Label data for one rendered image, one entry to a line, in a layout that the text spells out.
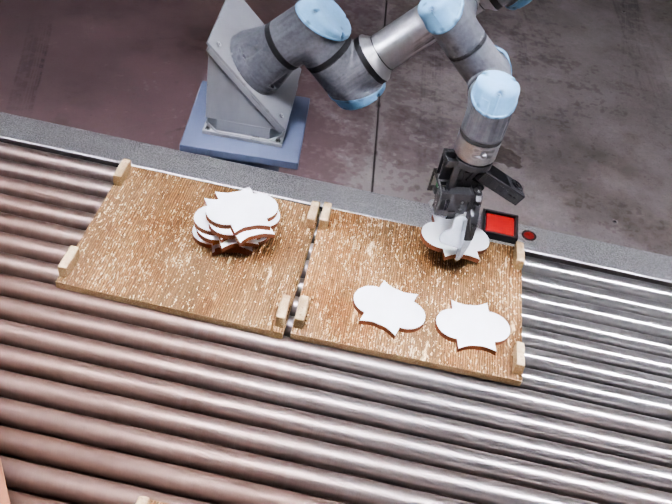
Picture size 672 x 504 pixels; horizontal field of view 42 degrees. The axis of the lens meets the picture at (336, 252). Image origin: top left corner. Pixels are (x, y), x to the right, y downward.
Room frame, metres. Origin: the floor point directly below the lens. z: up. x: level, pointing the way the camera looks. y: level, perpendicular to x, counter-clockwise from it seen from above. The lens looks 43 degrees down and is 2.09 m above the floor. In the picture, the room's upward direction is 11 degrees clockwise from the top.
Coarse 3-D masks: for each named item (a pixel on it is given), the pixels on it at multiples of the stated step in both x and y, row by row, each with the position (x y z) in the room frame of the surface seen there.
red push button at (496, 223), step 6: (486, 216) 1.44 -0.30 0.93; (492, 216) 1.45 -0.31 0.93; (498, 216) 1.45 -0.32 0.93; (504, 216) 1.45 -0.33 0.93; (486, 222) 1.42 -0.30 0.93; (492, 222) 1.43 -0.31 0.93; (498, 222) 1.43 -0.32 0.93; (504, 222) 1.43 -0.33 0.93; (510, 222) 1.44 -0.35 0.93; (486, 228) 1.40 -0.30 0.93; (492, 228) 1.41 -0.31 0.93; (498, 228) 1.41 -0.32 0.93; (504, 228) 1.41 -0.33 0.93; (510, 228) 1.42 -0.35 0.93; (510, 234) 1.40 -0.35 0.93
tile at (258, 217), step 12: (216, 192) 1.25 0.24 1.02; (240, 192) 1.27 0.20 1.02; (252, 192) 1.27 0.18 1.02; (216, 204) 1.22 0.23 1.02; (228, 204) 1.23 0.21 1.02; (240, 204) 1.23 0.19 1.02; (252, 204) 1.24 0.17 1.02; (264, 204) 1.24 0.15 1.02; (276, 204) 1.25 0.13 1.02; (216, 216) 1.19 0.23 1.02; (228, 216) 1.19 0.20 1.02; (240, 216) 1.20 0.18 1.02; (252, 216) 1.21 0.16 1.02; (264, 216) 1.21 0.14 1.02; (228, 228) 1.17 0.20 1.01; (240, 228) 1.17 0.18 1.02; (252, 228) 1.18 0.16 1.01; (264, 228) 1.19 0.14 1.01
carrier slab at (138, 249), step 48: (144, 192) 1.31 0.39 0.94; (192, 192) 1.33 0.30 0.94; (96, 240) 1.15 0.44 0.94; (144, 240) 1.17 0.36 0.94; (192, 240) 1.20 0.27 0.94; (288, 240) 1.25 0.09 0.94; (96, 288) 1.03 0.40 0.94; (144, 288) 1.05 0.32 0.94; (192, 288) 1.08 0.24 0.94; (240, 288) 1.10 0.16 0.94; (288, 288) 1.12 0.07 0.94
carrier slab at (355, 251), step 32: (352, 224) 1.33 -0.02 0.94; (384, 224) 1.35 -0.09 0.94; (320, 256) 1.22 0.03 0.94; (352, 256) 1.24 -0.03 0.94; (384, 256) 1.25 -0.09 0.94; (416, 256) 1.27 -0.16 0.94; (480, 256) 1.31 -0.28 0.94; (512, 256) 1.32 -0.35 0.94; (320, 288) 1.14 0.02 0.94; (352, 288) 1.15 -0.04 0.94; (416, 288) 1.18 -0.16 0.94; (448, 288) 1.20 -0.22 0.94; (480, 288) 1.22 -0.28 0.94; (512, 288) 1.23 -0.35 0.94; (320, 320) 1.06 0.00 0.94; (352, 320) 1.07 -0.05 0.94; (512, 320) 1.15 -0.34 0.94; (384, 352) 1.01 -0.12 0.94; (416, 352) 1.03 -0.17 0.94; (448, 352) 1.04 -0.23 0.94; (480, 352) 1.05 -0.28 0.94; (512, 352) 1.07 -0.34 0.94; (512, 384) 1.01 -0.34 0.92
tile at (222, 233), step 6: (276, 216) 1.23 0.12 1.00; (270, 222) 1.21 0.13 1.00; (276, 222) 1.21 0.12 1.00; (210, 228) 1.17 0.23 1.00; (216, 228) 1.17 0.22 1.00; (270, 228) 1.20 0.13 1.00; (216, 234) 1.16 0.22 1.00; (222, 234) 1.16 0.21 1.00; (228, 234) 1.16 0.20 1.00; (240, 234) 1.16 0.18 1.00; (246, 234) 1.17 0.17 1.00; (252, 234) 1.17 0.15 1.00; (258, 234) 1.17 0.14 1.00; (264, 234) 1.18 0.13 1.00; (270, 234) 1.18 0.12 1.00; (240, 240) 1.15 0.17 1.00; (246, 240) 1.16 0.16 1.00
